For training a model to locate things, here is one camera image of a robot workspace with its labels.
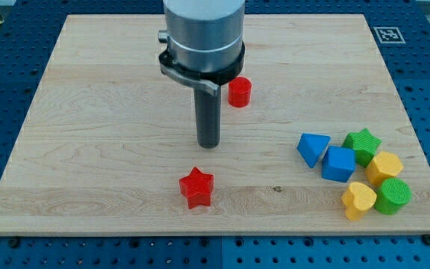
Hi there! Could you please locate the red cylinder block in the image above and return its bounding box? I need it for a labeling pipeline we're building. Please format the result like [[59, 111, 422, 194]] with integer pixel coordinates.
[[228, 77, 252, 108]]

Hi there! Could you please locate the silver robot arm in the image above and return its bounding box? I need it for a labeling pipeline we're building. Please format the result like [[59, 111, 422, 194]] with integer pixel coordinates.
[[163, 0, 245, 72]]

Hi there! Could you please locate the red star block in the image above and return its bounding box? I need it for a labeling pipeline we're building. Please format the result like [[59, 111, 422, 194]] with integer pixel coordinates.
[[179, 167, 214, 209]]

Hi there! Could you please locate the green star block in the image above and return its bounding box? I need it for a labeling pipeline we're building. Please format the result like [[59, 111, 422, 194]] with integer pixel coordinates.
[[342, 128, 381, 167]]

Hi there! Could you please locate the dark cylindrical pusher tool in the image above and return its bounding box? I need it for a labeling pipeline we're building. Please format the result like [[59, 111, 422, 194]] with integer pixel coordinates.
[[194, 90, 221, 149]]

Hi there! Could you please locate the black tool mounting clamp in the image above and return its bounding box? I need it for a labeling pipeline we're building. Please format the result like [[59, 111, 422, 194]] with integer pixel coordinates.
[[158, 43, 245, 96]]

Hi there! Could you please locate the blue triangle block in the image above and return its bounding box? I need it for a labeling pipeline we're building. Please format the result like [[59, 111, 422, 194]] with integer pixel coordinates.
[[296, 133, 331, 168]]

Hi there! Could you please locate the light wooden board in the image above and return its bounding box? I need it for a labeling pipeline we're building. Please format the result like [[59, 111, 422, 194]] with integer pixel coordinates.
[[0, 14, 430, 237]]

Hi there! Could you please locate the blue cube block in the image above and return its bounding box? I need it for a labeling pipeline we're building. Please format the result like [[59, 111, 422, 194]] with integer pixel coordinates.
[[322, 146, 355, 183]]

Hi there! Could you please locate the yellow heart block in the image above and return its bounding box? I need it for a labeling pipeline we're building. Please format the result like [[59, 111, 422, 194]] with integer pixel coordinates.
[[341, 182, 377, 220]]

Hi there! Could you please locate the yellow hexagon block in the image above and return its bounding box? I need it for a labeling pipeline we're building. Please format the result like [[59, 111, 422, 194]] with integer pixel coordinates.
[[365, 151, 404, 187]]

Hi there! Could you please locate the green cylinder block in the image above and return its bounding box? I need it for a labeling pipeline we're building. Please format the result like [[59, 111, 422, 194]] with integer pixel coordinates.
[[374, 178, 412, 215]]

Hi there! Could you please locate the white fiducial marker tag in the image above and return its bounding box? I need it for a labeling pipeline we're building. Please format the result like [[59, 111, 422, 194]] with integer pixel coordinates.
[[373, 26, 405, 44]]

